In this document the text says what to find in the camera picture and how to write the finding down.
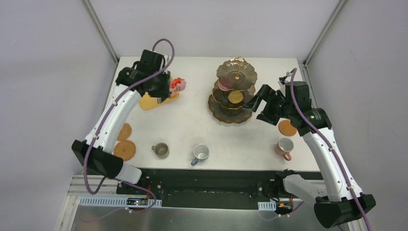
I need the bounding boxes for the red strawberry donut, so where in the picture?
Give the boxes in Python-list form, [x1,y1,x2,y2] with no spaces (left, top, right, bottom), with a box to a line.
[172,78,186,90]

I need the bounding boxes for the pink handled metal tongs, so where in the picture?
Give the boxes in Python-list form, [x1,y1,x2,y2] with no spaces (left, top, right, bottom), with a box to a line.
[171,78,186,95]

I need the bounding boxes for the round tan cookie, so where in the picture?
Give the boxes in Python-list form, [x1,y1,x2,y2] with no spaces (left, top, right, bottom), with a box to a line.
[228,90,244,104]

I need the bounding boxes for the pink frosted donut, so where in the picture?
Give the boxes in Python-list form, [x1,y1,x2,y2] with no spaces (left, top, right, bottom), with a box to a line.
[217,81,229,91]

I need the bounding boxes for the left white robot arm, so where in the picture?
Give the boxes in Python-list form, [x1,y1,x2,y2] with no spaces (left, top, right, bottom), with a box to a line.
[71,50,170,195]

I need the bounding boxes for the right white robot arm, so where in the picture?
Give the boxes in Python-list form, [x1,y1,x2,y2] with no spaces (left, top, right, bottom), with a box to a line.
[243,81,376,228]

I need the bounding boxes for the orange round coaster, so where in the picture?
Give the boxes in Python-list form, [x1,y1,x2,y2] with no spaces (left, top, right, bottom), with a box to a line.
[278,120,297,137]

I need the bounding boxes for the yellow serving tray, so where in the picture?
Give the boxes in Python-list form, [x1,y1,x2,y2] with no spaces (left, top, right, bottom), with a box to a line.
[139,92,179,110]

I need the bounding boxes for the three tier glass stand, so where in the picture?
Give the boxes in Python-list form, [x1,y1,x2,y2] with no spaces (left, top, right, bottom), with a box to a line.
[207,56,257,124]

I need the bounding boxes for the pink mug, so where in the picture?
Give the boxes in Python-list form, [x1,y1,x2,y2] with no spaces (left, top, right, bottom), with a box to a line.
[275,138,294,161]

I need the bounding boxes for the grey small cup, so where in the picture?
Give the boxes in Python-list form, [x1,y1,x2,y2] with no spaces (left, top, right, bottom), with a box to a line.
[151,142,169,159]

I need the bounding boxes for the blue grey mug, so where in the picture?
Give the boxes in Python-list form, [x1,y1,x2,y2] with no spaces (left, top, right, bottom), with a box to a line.
[191,144,209,166]

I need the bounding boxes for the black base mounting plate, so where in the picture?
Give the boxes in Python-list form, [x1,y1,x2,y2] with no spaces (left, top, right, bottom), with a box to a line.
[85,167,332,211]

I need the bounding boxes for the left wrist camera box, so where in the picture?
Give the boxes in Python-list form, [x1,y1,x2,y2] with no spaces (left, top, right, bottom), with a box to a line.
[162,54,170,66]

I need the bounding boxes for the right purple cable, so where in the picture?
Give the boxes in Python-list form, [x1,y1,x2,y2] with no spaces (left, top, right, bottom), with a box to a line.
[289,67,373,231]

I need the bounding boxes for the purple cable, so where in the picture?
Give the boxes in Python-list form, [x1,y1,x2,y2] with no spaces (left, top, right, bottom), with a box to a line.
[289,67,373,231]
[83,38,176,214]

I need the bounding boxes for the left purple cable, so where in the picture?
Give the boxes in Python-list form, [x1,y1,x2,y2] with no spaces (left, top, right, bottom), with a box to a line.
[83,38,176,214]

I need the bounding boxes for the right white cable duct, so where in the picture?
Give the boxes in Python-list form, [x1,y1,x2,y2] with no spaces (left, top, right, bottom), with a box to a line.
[257,201,277,211]

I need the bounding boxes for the white cable duct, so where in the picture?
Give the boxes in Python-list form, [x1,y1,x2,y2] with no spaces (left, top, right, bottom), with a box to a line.
[78,196,162,208]
[257,201,277,211]

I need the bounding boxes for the left white cable duct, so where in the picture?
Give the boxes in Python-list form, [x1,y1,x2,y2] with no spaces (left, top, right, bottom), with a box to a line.
[78,196,162,208]

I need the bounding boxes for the aluminium frame rail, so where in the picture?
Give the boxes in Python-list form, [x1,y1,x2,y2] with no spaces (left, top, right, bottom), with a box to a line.
[68,175,118,196]

